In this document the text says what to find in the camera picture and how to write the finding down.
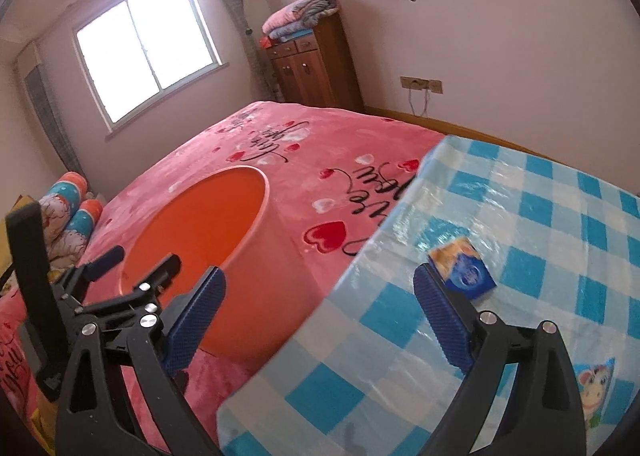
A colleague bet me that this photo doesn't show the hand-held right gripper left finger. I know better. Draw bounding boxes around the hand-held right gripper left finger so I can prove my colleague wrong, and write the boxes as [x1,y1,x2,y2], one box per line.
[54,265,227,456]

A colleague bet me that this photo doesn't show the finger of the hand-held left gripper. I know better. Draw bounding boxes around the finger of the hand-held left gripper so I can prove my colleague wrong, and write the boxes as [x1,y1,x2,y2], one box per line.
[50,245,126,307]
[82,252,182,333]

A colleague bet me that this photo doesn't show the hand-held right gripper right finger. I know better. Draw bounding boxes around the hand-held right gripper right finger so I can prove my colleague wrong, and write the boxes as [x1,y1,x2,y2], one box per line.
[412,262,587,456]

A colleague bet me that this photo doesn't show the blue snack carton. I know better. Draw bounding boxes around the blue snack carton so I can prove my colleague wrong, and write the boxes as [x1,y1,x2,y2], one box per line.
[428,237,497,300]

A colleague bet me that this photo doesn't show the orange plastic bucket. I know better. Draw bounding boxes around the orange plastic bucket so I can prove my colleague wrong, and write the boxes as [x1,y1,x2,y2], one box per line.
[117,166,328,364]

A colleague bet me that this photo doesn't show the orange blue cartoon bolster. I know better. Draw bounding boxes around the orange blue cartoon bolster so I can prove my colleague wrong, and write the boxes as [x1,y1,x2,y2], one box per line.
[37,172,92,237]
[49,198,107,270]

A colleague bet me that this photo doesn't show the blue checked cloth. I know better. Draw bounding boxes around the blue checked cloth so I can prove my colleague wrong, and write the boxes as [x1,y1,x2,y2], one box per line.
[217,135,640,456]

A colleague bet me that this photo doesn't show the grey checked curtain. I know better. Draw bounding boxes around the grey checked curtain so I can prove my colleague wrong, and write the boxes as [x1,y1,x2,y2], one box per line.
[206,0,274,102]
[22,64,82,177]

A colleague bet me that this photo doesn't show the pink heart print blanket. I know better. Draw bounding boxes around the pink heart print blanket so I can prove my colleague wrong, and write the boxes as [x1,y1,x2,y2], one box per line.
[0,100,446,456]

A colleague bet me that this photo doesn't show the white framed window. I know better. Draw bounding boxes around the white framed window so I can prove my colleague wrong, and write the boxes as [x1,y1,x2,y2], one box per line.
[72,0,224,130]

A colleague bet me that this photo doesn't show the brown wooden cabinet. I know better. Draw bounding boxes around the brown wooden cabinet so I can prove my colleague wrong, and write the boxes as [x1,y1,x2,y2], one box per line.
[265,13,364,112]

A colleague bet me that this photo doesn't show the stack of folded blankets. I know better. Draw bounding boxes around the stack of folded blankets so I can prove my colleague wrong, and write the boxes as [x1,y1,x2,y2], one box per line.
[260,0,339,45]

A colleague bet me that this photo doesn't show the wooden bed frame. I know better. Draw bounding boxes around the wooden bed frame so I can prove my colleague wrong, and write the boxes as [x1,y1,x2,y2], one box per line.
[364,106,557,163]

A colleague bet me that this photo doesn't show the dark hanging cables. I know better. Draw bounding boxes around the dark hanging cables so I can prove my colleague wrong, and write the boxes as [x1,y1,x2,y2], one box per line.
[407,86,432,117]

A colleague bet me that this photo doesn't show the wall socket strip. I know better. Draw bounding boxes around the wall socket strip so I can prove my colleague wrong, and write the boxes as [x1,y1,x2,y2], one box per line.
[400,76,444,94]

